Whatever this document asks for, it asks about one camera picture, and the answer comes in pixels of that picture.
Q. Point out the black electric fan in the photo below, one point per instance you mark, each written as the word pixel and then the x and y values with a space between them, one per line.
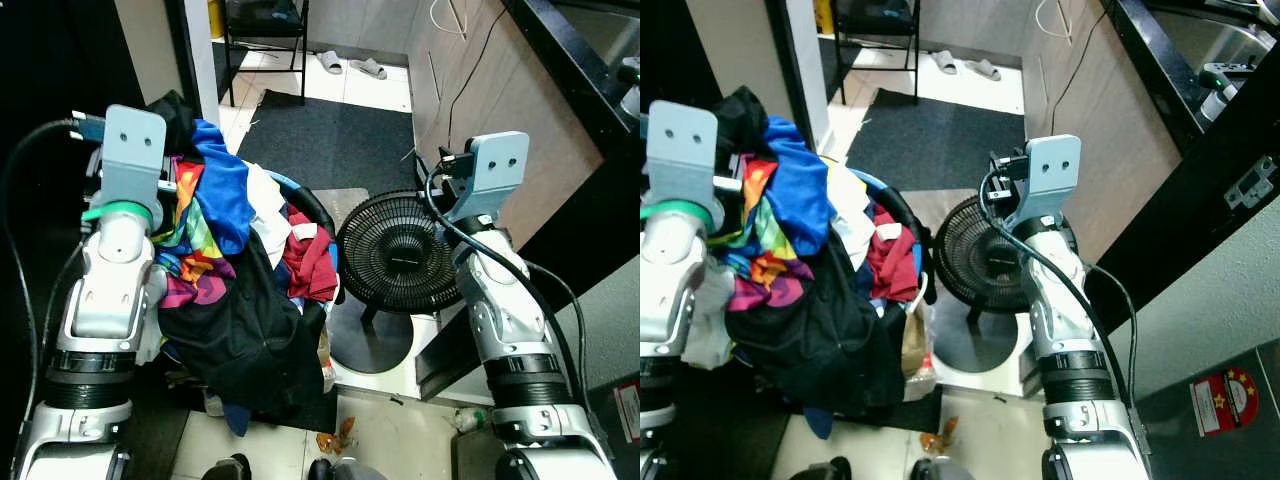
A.
pixel 400 250
pixel 980 260

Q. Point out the large black garment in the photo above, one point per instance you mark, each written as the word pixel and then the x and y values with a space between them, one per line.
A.
pixel 810 340
pixel 240 340

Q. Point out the red garment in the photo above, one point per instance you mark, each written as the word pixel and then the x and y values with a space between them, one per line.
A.
pixel 310 260
pixel 890 260

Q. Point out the dark blue cloth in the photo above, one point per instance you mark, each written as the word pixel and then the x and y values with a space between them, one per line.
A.
pixel 817 420
pixel 237 420

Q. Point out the blue garment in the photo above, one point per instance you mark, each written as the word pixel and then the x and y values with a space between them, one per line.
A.
pixel 805 185
pixel 222 185

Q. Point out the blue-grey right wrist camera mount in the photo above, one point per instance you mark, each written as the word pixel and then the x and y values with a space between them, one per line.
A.
pixel 500 165
pixel 1050 165

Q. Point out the grey metal bracket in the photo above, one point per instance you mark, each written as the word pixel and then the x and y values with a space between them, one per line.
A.
pixel 1250 185

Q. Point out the red round sticker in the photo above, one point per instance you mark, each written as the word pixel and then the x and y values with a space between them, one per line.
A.
pixel 1225 402
pixel 628 410

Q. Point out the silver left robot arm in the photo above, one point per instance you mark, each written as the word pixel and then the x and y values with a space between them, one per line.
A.
pixel 665 290
pixel 110 290

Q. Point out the orange litter scrap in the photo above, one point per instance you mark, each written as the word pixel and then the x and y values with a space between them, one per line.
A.
pixel 940 438
pixel 338 438

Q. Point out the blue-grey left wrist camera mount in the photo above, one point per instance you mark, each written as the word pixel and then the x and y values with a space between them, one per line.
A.
pixel 135 150
pixel 680 150

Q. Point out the rainbow coloured garment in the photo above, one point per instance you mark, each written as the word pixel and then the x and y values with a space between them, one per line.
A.
pixel 195 265
pixel 770 270

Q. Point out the dark grey floor mat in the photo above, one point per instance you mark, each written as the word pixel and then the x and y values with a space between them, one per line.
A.
pixel 935 140
pixel 330 140

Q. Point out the black left robot foot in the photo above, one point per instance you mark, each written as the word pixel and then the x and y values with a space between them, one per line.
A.
pixel 228 468
pixel 820 470

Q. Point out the clear plastic bottle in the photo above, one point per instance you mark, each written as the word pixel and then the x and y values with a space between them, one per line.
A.
pixel 470 420

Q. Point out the white bottle green cap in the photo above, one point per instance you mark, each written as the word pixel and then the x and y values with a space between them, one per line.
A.
pixel 630 95
pixel 1225 98

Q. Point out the yellow container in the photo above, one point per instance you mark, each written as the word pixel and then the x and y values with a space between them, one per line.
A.
pixel 823 14
pixel 214 18

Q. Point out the black metal rack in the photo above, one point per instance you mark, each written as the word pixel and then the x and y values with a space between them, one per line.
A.
pixel 265 15
pixel 875 15

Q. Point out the steel sink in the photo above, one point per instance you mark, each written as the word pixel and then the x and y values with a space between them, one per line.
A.
pixel 1210 45
pixel 600 35

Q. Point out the white garment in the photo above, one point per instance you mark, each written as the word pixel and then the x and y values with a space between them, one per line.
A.
pixel 265 210
pixel 850 205

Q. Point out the black countertop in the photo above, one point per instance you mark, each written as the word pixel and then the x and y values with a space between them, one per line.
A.
pixel 1160 70
pixel 570 60

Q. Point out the grey slipper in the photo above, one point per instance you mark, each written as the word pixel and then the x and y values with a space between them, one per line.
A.
pixel 330 63
pixel 368 69
pixel 982 70
pixel 944 63

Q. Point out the brown wooden cabinet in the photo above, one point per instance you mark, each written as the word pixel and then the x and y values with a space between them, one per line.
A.
pixel 520 110
pixel 1110 120

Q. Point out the blue laundry basket black rim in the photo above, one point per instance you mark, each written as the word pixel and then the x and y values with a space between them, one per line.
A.
pixel 905 205
pixel 318 210

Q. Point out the small black garment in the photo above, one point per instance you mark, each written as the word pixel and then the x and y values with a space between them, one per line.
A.
pixel 742 115
pixel 178 120

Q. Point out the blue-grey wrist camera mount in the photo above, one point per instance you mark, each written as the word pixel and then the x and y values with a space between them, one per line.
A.
pixel 1050 165
pixel 135 150
pixel 500 165
pixel 680 150

